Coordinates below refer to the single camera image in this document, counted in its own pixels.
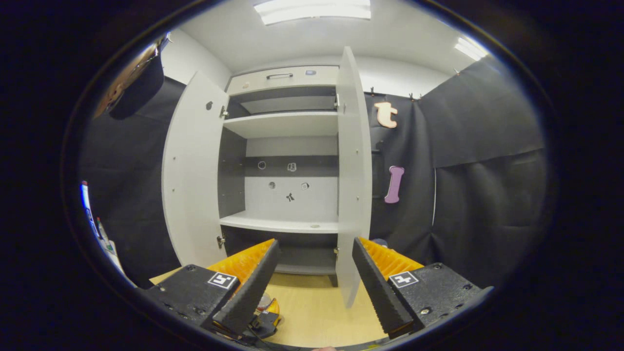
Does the long ceiling light panel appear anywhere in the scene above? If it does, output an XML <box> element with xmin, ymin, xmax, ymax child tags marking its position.
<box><xmin>253</xmin><ymin>0</ymin><xmax>371</xmax><ymax>26</ymax></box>

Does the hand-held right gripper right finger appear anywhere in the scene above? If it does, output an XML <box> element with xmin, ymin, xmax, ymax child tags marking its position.
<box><xmin>352</xmin><ymin>237</ymin><xmax>493</xmax><ymax>340</ymax></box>

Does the black backdrop cloth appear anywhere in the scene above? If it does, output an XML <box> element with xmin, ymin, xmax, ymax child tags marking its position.
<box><xmin>366</xmin><ymin>54</ymin><xmax>549</xmax><ymax>288</ymax></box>
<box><xmin>78</xmin><ymin>73</ymin><xmax>188</xmax><ymax>288</ymax></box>

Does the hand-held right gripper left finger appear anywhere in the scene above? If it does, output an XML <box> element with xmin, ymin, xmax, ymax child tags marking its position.
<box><xmin>141</xmin><ymin>238</ymin><xmax>281</xmax><ymax>335</ymax></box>

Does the grey cabinet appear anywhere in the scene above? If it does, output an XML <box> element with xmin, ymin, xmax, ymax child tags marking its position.
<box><xmin>217</xmin><ymin>65</ymin><xmax>342</xmax><ymax>288</ymax></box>

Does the small ceiling light panel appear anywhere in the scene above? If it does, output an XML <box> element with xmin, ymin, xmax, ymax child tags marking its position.
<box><xmin>454</xmin><ymin>37</ymin><xmax>489</xmax><ymax>61</ymax></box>

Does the grey cabinet door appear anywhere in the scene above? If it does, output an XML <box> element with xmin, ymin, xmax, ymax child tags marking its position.
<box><xmin>161</xmin><ymin>71</ymin><xmax>230</xmax><ymax>268</ymax></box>
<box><xmin>335</xmin><ymin>46</ymin><xmax>373</xmax><ymax>309</ymax></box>

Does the bright screen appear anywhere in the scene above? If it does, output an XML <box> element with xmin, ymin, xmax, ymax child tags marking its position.
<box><xmin>79</xmin><ymin>180</ymin><xmax>96</xmax><ymax>234</ymax></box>

